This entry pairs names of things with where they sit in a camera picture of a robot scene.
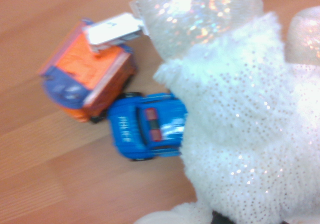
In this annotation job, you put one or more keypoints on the white fluffy stuffed toy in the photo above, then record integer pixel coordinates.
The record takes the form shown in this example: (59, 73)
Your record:
(250, 121)

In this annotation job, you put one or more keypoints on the blue toy police car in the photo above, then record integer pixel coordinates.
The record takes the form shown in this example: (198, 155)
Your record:
(140, 129)

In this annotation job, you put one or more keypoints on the orange toy truck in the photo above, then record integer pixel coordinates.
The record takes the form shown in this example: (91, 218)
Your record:
(82, 69)

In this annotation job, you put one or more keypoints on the wooden coffee table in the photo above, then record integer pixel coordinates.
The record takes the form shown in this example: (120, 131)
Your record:
(50, 171)

